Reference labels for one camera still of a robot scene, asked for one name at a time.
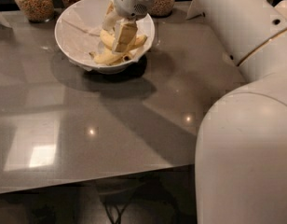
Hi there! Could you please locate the right glass cereal jar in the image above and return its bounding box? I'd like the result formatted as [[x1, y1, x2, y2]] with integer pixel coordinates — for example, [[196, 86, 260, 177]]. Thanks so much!
[[148, 0, 175, 17]]

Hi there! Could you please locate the yellow banana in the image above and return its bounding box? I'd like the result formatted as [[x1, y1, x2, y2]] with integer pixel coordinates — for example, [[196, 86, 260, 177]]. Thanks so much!
[[100, 30, 147, 52], [89, 48, 129, 65]]

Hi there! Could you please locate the dark stool under table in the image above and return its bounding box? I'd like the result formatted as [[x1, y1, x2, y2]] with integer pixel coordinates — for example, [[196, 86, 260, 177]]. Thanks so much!
[[95, 170, 197, 224]]

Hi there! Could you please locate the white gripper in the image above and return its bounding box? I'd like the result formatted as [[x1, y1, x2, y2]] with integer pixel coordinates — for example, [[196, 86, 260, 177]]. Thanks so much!
[[102, 0, 154, 53]]

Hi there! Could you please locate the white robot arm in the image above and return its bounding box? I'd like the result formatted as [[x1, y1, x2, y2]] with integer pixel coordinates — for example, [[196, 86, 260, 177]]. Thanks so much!
[[187, 0, 287, 224]]

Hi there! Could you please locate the white paper bowl liner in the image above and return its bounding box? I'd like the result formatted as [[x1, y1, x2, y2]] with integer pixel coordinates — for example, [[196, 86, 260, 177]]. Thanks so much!
[[60, 7, 151, 73]]

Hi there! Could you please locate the white ceramic bowl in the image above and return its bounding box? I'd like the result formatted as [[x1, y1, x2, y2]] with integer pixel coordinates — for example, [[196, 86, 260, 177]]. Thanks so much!
[[53, 0, 156, 76]]

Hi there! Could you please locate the left glass cereal jar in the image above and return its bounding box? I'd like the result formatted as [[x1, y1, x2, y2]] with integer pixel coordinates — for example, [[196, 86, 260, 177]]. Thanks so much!
[[14, 0, 54, 22]]

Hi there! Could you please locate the small hidden banana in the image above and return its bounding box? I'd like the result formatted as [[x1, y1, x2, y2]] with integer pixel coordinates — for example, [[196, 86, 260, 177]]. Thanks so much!
[[111, 54, 132, 65]]

